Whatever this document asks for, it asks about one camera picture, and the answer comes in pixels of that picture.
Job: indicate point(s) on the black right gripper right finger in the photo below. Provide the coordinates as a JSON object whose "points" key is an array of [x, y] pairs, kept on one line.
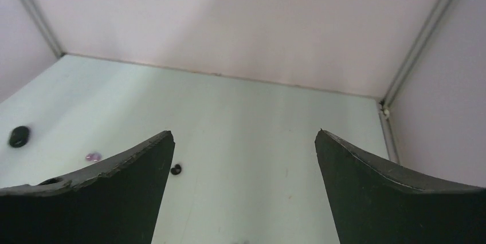
{"points": [[374, 200]]}

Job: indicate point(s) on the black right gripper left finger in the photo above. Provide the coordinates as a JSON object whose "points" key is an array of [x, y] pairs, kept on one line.
{"points": [[116, 200]]}

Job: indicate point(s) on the purple wireless earbud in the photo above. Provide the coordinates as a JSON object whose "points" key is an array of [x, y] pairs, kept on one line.
{"points": [[93, 157]]}

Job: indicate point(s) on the small black table screw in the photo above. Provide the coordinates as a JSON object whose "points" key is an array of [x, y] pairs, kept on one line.
{"points": [[176, 169]]}

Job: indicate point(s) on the black round table grommet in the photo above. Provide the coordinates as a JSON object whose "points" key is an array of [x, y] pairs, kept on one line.
{"points": [[19, 136]]}

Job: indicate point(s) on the aluminium frame post right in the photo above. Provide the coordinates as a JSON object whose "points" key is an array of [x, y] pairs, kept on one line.
{"points": [[423, 39]]}

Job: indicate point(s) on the aluminium frame post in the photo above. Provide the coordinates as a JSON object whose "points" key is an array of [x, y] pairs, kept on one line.
{"points": [[37, 16], [423, 39]]}

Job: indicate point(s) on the aluminium frame post left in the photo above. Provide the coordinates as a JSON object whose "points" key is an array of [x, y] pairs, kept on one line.
{"points": [[37, 16]]}

